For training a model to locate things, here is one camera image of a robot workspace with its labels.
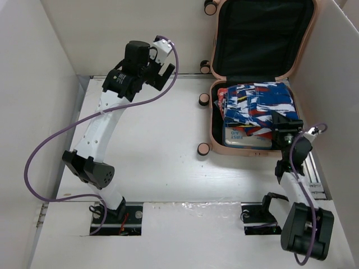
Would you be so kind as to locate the red white patterned garment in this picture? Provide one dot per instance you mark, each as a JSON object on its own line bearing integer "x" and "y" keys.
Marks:
{"x": 222, "y": 100}

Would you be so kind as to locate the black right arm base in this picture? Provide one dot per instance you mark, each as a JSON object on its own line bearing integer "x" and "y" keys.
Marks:
{"x": 256, "y": 217}

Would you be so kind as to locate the white first aid tin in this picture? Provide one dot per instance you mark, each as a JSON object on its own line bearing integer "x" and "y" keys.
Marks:
{"x": 239, "y": 139}

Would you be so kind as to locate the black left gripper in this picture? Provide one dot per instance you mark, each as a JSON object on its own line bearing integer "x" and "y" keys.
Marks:
{"x": 157, "y": 80}

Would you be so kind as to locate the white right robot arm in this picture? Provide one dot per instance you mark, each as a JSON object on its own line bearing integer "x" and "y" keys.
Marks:
{"x": 306, "y": 227}

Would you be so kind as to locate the blue white patterned garment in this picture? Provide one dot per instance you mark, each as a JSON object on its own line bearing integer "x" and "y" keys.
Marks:
{"x": 249, "y": 106}

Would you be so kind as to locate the pink hard-shell suitcase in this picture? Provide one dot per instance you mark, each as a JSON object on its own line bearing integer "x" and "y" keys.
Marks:
{"x": 254, "y": 41}

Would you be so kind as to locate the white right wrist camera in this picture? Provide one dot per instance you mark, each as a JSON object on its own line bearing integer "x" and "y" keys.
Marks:
{"x": 311, "y": 134}

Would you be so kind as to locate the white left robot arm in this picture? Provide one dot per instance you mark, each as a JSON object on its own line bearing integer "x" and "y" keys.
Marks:
{"x": 141, "y": 65}

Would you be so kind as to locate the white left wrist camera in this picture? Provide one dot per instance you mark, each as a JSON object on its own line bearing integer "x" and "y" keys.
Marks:
{"x": 163, "y": 49}

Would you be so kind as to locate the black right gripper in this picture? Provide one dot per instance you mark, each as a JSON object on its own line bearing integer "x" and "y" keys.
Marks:
{"x": 294, "y": 126}

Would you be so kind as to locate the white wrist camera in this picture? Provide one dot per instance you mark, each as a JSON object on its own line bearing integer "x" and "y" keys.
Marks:
{"x": 163, "y": 49}
{"x": 311, "y": 134}

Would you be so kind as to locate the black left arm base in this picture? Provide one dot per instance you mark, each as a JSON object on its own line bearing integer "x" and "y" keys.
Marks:
{"x": 129, "y": 225}

